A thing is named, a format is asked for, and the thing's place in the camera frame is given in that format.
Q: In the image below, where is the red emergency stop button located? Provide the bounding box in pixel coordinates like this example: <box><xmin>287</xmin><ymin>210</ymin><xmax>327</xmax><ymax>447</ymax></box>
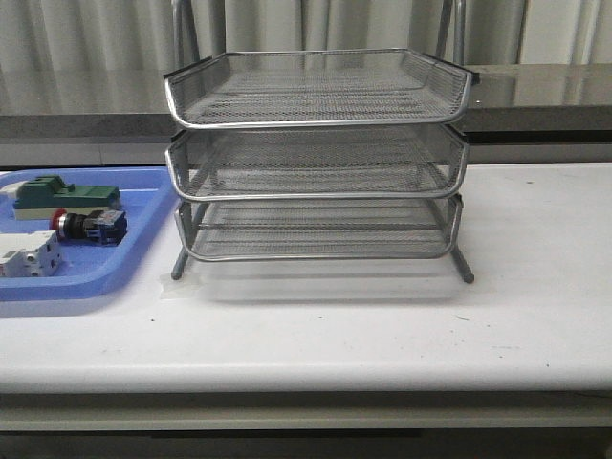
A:
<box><xmin>50</xmin><ymin>208</ymin><xmax>128</xmax><ymax>246</ymax></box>

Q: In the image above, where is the silver mesh tray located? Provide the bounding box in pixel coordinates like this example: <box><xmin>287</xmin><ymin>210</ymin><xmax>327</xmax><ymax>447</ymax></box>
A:
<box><xmin>175</xmin><ymin>195</ymin><xmax>463</xmax><ymax>262</ymax></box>
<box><xmin>164</xmin><ymin>48</ymin><xmax>477</xmax><ymax>130</ymax></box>
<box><xmin>165</xmin><ymin>124</ymin><xmax>469</xmax><ymax>202</ymax></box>

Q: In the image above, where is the white circuit breaker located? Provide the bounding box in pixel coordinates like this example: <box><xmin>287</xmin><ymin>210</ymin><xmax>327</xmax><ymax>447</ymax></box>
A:
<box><xmin>1</xmin><ymin>230</ymin><xmax>63</xmax><ymax>278</ymax></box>

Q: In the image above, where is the silver metal rack frame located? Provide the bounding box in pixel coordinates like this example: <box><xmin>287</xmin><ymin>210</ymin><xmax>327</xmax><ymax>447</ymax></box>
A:
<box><xmin>170</xmin><ymin>0</ymin><xmax>475</xmax><ymax>284</ymax></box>

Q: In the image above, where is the green terminal block component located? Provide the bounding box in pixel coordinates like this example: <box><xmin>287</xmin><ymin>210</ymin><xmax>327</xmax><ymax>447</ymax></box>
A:
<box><xmin>1</xmin><ymin>175</ymin><xmax>120</xmax><ymax>220</ymax></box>

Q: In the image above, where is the blue plastic tray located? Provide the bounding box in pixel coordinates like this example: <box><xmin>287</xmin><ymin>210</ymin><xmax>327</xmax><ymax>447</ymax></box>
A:
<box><xmin>1</xmin><ymin>166</ymin><xmax>178</xmax><ymax>301</ymax></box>

